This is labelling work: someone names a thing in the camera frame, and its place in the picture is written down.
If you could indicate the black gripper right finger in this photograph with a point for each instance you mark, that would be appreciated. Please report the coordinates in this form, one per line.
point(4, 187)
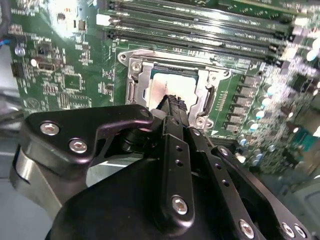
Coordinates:
point(225, 175)

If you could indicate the silver square CPU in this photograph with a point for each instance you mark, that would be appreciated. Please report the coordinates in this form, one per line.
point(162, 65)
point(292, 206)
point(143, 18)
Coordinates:
point(172, 83)

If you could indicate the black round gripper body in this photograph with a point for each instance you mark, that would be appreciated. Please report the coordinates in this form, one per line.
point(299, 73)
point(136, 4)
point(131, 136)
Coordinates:
point(112, 207)

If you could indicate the metal socket cover frame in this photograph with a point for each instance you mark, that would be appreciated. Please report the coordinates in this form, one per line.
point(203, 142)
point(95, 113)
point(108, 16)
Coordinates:
point(143, 80)

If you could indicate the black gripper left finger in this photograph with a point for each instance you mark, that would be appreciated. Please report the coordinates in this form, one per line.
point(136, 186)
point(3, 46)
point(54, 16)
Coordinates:
point(65, 127)

